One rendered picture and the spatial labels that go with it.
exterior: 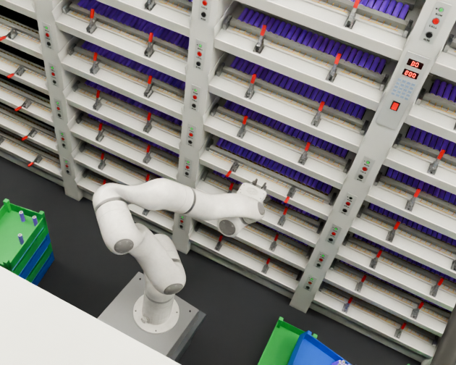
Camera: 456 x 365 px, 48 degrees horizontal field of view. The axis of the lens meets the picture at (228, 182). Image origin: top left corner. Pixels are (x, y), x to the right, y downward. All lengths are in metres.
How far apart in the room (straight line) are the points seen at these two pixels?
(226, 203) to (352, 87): 0.56
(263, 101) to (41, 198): 1.61
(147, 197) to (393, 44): 0.86
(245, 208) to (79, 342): 1.08
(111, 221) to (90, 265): 1.28
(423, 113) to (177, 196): 0.83
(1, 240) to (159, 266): 0.99
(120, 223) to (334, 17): 0.90
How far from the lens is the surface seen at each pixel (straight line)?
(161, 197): 1.53
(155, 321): 2.17
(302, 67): 1.80
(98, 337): 0.71
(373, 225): 2.19
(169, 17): 1.94
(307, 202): 2.18
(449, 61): 1.68
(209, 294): 2.72
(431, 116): 1.79
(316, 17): 1.69
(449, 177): 1.93
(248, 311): 2.71
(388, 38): 1.68
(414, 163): 1.91
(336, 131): 1.90
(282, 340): 2.67
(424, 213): 2.05
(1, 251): 2.53
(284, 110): 1.92
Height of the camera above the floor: 2.36
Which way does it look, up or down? 48 degrees down
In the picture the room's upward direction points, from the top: 11 degrees clockwise
